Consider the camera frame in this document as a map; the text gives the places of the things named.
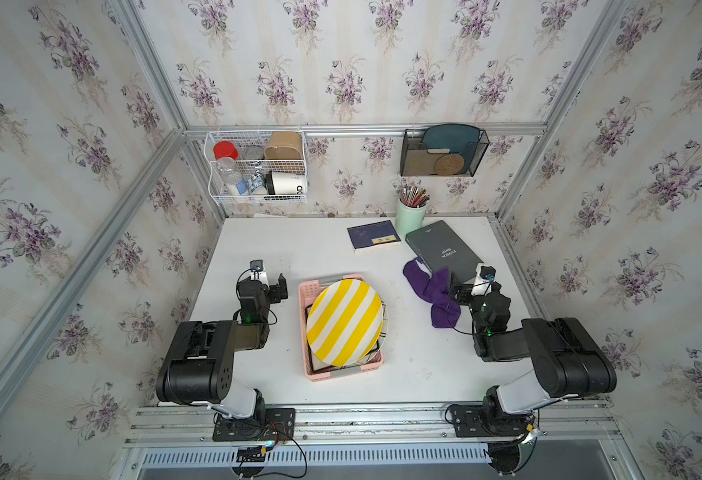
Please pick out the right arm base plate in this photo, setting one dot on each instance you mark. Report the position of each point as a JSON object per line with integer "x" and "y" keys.
{"x": 477, "y": 420}

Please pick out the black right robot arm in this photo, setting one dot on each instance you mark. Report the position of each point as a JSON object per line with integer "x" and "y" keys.
{"x": 566, "y": 361}

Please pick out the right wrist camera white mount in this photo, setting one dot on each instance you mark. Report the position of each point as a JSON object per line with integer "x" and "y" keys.
{"x": 484, "y": 279}

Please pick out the yellow white striped round plate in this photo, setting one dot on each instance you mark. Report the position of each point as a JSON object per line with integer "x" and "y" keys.
{"x": 345, "y": 323}

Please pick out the dark grey book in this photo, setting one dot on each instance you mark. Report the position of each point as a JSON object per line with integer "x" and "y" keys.
{"x": 439, "y": 246}

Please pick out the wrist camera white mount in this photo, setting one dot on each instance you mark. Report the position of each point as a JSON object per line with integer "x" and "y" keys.
{"x": 258, "y": 272}
{"x": 484, "y": 279}

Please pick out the round cork coaster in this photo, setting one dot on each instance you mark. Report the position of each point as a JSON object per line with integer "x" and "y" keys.
{"x": 449, "y": 164}

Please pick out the pink plastic dish tray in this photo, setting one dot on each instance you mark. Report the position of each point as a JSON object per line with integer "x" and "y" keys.
{"x": 315, "y": 369}

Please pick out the black mesh wall organizer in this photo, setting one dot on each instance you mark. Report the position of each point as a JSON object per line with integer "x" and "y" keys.
{"x": 417, "y": 161}

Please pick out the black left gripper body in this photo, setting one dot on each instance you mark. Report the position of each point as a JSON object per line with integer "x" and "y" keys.
{"x": 275, "y": 289}

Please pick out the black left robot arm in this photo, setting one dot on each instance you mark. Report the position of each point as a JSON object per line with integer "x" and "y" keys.
{"x": 199, "y": 365}

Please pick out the clear plastic bottle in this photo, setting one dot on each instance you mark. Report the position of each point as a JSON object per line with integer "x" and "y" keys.
{"x": 231, "y": 176}

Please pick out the purple microfibre cloth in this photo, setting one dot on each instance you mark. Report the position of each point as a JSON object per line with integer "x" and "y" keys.
{"x": 434, "y": 289}

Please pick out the red lid jar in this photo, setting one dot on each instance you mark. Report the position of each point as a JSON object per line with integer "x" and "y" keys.
{"x": 225, "y": 149}

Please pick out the white wire wall basket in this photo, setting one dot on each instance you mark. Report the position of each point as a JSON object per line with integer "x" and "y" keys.
{"x": 253, "y": 165}

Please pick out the green pencil cup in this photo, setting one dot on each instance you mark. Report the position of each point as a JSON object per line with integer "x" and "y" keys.
{"x": 408, "y": 218}

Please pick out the coloured pencils bunch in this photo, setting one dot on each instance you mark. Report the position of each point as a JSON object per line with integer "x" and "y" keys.
{"x": 414, "y": 196}

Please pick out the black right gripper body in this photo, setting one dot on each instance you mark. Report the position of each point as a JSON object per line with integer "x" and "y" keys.
{"x": 465, "y": 289}

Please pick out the dark blue notebook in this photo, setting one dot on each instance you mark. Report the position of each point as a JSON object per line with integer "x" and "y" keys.
{"x": 372, "y": 236}

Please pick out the white cylindrical canister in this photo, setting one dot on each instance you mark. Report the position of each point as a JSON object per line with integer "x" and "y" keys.
{"x": 285, "y": 184}

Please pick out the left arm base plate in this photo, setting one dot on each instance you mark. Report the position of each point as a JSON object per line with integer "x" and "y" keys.
{"x": 271, "y": 424}

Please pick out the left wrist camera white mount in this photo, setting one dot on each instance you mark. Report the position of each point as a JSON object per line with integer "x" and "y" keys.
{"x": 258, "y": 272}

